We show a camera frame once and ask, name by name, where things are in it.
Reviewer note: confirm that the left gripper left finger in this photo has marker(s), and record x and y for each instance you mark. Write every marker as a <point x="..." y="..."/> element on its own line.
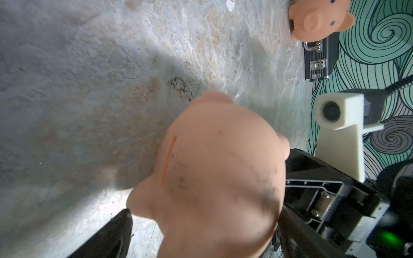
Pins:
<point x="111" y="241"/>

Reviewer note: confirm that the pink piggy bank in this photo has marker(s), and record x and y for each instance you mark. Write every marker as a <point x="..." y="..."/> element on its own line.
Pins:
<point x="218" y="184"/>
<point x="314" y="20"/>

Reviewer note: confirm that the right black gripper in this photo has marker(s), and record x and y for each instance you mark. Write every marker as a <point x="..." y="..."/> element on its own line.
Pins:
<point x="349" y="214"/>

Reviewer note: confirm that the black case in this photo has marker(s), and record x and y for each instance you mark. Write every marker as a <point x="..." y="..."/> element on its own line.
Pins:
<point x="320" y="58"/>

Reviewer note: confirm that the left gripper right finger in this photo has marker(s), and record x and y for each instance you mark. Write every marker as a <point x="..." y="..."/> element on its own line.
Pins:
<point x="299" y="240"/>

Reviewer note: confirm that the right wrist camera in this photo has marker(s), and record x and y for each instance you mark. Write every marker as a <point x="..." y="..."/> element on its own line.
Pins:
<point x="340" y="117"/>

